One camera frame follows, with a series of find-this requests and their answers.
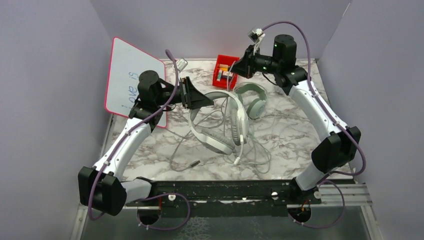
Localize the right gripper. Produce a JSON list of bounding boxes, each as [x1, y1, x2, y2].
[[227, 44, 281, 80]]

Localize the red plastic bin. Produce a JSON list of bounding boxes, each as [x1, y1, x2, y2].
[[211, 54, 240, 90]]

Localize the white small box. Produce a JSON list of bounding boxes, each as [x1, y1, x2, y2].
[[221, 71, 233, 80]]

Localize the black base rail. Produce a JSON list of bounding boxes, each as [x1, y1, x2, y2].
[[126, 180, 335, 218]]

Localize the pink framed whiteboard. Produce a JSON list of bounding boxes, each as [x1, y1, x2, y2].
[[104, 37, 166, 118]]

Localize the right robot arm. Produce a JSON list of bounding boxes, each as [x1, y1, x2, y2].
[[231, 32, 361, 204]]

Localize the green headphones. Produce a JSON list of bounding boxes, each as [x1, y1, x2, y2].
[[233, 82, 268, 120]]

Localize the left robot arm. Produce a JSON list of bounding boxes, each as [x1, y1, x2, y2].
[[77, 70, 214, 216]]

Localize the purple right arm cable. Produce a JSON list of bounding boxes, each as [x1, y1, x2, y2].
[[261, 21, 367, 230]]

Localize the white green glue stick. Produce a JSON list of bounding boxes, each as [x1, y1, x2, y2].
[[215, 70, 222, 82]]

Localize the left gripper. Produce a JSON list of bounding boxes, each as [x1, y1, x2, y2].
[[154, 76, 215, 109]]

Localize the green headphone cable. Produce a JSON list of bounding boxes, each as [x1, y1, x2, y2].
[[221, 114, 273, 175]]

